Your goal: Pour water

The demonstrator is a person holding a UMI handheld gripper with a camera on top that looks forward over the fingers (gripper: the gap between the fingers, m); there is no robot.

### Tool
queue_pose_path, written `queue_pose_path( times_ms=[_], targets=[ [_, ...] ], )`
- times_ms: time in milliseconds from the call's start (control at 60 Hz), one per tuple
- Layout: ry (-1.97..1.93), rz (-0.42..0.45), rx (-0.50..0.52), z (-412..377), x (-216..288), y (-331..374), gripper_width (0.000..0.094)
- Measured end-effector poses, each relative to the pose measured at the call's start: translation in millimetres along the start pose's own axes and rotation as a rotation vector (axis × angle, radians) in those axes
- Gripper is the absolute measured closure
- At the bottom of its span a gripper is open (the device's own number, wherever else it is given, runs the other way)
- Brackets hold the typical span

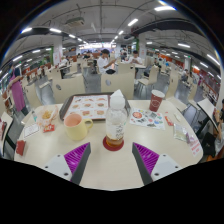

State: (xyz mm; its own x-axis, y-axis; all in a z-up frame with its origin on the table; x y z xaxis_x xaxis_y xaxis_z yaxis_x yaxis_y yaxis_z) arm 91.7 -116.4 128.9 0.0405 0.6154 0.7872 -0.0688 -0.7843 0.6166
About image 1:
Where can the group of ceiling lights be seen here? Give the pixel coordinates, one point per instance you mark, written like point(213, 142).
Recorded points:
point(132, 22)

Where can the small red sauce packet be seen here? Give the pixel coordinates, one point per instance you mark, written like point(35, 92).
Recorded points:
point(49, 128)

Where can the white printed card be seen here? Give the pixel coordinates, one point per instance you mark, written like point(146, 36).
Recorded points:
point(31, 130)

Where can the flat round red coaster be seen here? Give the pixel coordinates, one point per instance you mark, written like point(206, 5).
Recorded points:
point(106, 146)

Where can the clear bag of fries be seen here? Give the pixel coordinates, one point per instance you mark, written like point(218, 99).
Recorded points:
point(46, 115)

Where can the neighbouring dark-edged table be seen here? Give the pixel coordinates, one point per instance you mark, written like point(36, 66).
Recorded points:
point(206, 108)

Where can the white sticker sheet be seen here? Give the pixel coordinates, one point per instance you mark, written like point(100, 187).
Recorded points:
point(148, 120)

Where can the small red wrapper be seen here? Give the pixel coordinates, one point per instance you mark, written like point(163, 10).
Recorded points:
point(169, 120)

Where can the clear plastic packet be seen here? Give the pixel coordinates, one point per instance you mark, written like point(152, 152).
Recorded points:
point(180, 132)

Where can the ceiling air conditioner unit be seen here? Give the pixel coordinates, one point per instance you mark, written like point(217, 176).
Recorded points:
point(75, 22)

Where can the pale yellow mug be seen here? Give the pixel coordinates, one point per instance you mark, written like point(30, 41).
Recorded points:
point(75, 128)

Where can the clear plastic tea bottle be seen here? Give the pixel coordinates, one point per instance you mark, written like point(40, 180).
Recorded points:
point(115, 123)

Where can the white paper napkin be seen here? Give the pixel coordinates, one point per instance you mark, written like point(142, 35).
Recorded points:
point(117, 93)

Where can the group of beige chairs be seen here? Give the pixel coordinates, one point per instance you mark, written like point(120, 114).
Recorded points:
point(151, 75)

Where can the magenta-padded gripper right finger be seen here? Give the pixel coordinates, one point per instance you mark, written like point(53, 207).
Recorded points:
point(148, 160)

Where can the red paper cup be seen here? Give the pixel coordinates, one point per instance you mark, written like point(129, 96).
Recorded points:
point(156, 101)

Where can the pink and white leaflet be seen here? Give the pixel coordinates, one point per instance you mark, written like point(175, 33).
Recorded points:
point(194, 145)

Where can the person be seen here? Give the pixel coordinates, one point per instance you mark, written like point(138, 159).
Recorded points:
point(218, 140)
point(135, 59)
point(17, 93)
point(104, 62)

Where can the dark tray with menu paper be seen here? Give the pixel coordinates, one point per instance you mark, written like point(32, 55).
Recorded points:
point(88, 106)

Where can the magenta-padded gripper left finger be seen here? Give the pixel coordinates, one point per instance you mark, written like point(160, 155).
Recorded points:
point(75, 160)

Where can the beige chair with oval hole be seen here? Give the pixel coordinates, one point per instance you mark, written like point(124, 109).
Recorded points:
point(116, 83)
point(68, 90)

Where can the red wallet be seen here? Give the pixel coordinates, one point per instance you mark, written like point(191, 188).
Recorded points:
point(20, 147)

